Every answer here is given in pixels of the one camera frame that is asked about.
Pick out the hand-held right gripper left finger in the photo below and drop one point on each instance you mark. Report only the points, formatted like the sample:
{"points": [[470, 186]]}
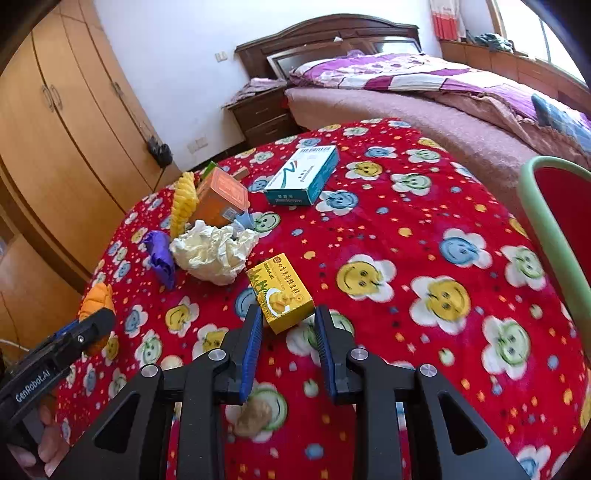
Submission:
{"points": [[249, 355]]}

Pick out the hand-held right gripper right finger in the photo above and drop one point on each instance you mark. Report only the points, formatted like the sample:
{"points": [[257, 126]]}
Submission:
{"points": [[324, 357]]}

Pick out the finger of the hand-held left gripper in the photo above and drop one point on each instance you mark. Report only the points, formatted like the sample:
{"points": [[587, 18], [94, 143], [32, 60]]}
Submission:
{"points": [[85, 330]]}

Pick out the orange toy fruit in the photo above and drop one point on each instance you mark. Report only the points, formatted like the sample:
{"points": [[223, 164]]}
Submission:
{"points": [[96, 299]]}

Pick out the yellow snack box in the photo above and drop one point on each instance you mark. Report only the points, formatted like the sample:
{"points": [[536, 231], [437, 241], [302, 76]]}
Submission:
{"points": [[279, 290]]}

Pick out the orange carton box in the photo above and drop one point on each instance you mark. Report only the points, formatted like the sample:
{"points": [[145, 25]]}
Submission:
{"points": [[220, 198]]}

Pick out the teal and white box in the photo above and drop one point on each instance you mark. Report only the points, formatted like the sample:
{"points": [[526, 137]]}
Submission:
{"points": [[302, 177]]}

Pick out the green snack packet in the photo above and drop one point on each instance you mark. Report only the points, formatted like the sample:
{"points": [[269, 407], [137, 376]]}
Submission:
{"points": [[211, 168]]}

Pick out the person's left hand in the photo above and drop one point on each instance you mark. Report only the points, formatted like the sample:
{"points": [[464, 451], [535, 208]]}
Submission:
{"points": [[48, 438]]}

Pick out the brown crumpled scrap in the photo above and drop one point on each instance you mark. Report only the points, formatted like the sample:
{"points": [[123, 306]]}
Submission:
{"points": [[253, 415]]}

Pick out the purple crumpled wrapper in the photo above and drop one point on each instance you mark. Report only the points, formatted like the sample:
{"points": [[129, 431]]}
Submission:
{"points": [[161, 256]]}

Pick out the red smiley flower blanket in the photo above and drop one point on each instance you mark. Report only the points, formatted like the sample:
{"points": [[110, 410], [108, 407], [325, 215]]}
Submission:
{"points": [[397, 277]]}

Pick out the crumpled white paper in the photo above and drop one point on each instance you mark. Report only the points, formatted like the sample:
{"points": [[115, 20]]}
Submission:
{"points": [[212, 251]]}

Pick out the small light blue scrap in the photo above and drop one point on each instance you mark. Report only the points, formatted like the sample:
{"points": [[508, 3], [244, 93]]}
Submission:
{"points": [[242, 224]]}

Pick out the yellow ridged toy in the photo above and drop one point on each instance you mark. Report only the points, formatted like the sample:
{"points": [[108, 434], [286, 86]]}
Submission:
{"points": [[183, 205]]}

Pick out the wooden wardrobe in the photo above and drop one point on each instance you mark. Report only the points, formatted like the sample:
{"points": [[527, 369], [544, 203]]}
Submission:
{"points": [[69, 138]]}

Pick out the dark wooden nightstand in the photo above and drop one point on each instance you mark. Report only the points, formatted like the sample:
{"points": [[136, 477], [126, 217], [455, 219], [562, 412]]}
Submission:
{"points": [[263, 117]]}

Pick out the dark wooden bed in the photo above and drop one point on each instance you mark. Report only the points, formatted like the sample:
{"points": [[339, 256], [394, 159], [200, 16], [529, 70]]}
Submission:
{"points": [[360, 110]]}

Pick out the pink patterned cloth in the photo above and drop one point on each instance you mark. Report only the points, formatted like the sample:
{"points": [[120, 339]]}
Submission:
{"points": [[256, 87]]}

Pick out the purple patterned quilt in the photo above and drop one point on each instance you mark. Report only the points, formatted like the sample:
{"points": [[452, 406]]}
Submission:
{"points": [[415, 74]]}

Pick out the blue plaid cloth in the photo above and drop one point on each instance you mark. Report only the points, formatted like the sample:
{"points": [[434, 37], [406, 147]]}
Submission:
{"points": [[561, 115]]}

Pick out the wooden window cabinet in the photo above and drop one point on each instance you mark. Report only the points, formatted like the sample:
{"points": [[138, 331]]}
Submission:
{"points": [[508, 67]]}

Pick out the green crumpled cloth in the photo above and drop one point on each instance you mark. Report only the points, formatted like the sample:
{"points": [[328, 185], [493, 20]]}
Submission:
{"points": [[494, 41]]}

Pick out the red and white curtain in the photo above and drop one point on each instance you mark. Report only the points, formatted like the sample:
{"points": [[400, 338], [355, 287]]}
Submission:
{"points": [[447, 18]]}

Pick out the window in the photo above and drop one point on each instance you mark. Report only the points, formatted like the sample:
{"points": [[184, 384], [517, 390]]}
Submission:
{"points": [[526, 27]]}

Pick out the white wall socket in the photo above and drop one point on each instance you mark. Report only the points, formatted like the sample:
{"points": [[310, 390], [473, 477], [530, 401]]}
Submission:
{"points": [[197, 145]]}

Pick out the white wall switch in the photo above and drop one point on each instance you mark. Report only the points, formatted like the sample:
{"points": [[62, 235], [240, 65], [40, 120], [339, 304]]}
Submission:
{"points": [[221, 57]]}

